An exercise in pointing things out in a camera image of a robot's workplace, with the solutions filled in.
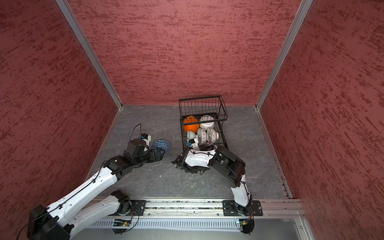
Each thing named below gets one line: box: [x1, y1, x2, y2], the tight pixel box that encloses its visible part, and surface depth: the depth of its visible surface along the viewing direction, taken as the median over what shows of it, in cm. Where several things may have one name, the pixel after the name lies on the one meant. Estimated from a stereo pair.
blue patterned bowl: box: [151, 139, 171, 157], surface depth 97 cm
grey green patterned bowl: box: [197, 128, 208, 145], surface depth 92 cm
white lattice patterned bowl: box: [207, 127, 219, 144], surface depth 94 cm
